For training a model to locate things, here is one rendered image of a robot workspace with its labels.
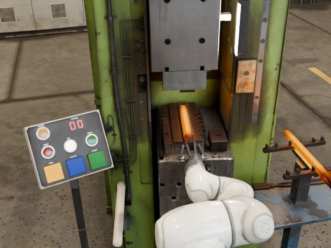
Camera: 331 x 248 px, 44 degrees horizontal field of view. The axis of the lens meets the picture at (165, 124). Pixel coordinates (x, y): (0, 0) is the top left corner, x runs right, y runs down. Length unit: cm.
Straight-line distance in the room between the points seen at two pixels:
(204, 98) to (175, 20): 80
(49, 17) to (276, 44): 545
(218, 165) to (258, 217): 99
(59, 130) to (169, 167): 57
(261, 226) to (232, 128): 115
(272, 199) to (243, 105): 50
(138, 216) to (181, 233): 145
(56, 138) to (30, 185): 170
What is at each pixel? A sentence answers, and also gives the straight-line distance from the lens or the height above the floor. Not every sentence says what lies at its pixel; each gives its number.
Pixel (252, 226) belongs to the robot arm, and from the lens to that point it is 110.
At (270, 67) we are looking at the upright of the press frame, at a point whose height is 131.
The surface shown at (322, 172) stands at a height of 104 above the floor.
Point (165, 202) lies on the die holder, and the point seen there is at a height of 65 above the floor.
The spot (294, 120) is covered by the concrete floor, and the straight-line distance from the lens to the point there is 438.
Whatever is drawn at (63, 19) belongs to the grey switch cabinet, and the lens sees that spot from 714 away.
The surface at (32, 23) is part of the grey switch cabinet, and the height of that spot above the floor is 22.
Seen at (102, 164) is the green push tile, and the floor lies 99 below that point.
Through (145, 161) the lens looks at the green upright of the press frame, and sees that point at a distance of 227.
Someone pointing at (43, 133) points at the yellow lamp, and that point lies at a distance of 186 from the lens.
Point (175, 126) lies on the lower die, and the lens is 216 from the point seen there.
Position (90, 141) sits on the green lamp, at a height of 109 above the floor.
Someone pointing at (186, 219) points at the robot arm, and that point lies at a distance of 109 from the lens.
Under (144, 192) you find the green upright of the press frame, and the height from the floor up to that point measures 56.
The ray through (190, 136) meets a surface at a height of 104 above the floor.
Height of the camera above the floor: 208
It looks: 30 degrees down
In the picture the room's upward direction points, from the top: 1 degrees counter-clockwise
